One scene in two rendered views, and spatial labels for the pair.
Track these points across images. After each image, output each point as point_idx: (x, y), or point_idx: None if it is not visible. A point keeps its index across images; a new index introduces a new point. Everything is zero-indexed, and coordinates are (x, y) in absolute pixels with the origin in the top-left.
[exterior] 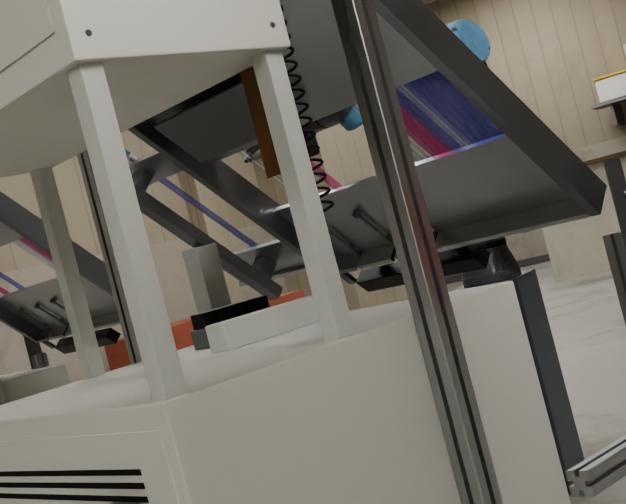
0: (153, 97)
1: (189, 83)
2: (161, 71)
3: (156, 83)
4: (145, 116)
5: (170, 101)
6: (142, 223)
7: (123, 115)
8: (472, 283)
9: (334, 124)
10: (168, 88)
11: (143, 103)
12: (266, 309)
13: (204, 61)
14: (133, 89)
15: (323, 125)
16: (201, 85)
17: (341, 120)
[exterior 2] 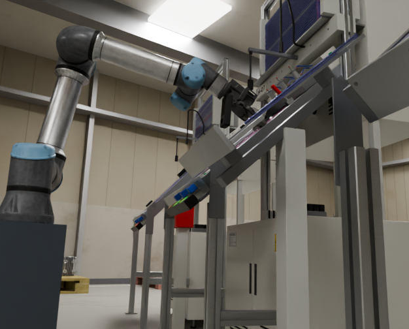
0: (321, 149)
1: (310, 152)
2: (319, 156)
3: (320, 154)
4: (323, 142)
5: (315, 147)
6: (334, 194)
7: (330, 145)
8: (53, 221)
9: (189, 98)
10: (316, 151)
11: (323, 148)
12: None
13: (309, 157)
14: (327, 153)
15: (195, 95)
16: (306, 151)
17: (191, 103)
